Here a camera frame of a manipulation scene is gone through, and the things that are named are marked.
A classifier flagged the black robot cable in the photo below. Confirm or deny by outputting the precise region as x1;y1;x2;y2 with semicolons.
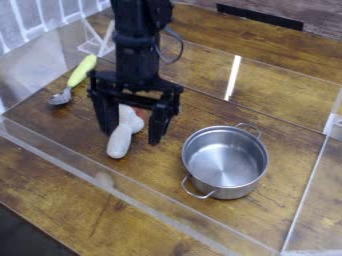
152;24;185;66

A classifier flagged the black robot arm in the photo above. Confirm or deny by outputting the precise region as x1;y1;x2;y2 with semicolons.
87;0;183;145

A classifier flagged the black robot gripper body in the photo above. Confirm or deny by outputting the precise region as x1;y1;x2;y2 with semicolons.
87;35;183;115

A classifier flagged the black strip on table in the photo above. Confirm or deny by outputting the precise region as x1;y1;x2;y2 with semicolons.
216;3;304;31

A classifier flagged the clear acrylic enclosure wall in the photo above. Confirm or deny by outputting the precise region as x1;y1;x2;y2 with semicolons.
0;116;342;256

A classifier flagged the silver metal pot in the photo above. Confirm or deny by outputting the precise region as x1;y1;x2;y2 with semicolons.
181;123;268;200

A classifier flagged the yellow-green handled metal spoon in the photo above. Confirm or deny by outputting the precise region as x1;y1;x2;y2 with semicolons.
48;54;97;105

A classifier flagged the white plush mushroom red cap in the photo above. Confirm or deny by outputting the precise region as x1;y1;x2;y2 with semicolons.
107;104;144;159

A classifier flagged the clear acrylic triangular stand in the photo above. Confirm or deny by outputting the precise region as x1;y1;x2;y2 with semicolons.
77;20;116;57

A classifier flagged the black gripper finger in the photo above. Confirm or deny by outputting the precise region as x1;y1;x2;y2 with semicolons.
148;101;173;145
91;93;119;135

